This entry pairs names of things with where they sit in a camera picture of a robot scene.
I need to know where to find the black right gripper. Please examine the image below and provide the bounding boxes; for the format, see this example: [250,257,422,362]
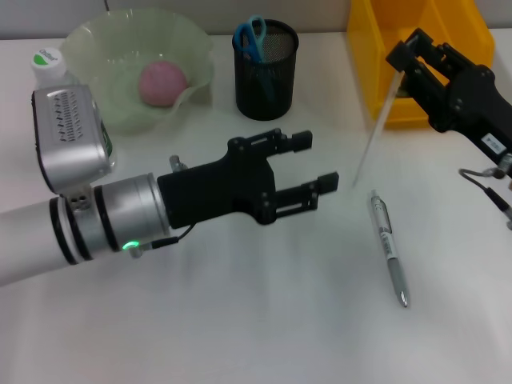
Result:
[385,26,512,166]

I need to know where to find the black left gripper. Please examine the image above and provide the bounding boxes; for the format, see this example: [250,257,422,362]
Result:
[156,128,341,230]

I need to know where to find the transparent plastic ruler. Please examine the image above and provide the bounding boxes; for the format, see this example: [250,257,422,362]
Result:
[351,68,402,188]

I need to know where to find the silver ballpoint pen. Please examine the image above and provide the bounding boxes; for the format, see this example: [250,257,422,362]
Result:
[370,190,411,308]

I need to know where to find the blue cyan scissors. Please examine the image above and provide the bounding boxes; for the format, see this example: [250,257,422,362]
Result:
[233,14,278,101]

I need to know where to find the pink peach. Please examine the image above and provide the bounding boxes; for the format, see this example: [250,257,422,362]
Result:
[138,60,189,108]

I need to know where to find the clear water bottle green label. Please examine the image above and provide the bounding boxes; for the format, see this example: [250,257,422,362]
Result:
[30,46,118,177]

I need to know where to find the black mesh pen cup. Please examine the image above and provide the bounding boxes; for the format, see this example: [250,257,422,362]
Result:
[231,18,300,121]

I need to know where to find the green glass fruit bowl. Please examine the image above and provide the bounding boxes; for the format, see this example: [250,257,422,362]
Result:
[59,10,215,135]

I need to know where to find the yellow plastic bin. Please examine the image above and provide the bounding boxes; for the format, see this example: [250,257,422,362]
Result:
[346,0,496,130]

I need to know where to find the left gripper cable with connector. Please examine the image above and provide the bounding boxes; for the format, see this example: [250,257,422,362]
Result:
[128,154,198,260]

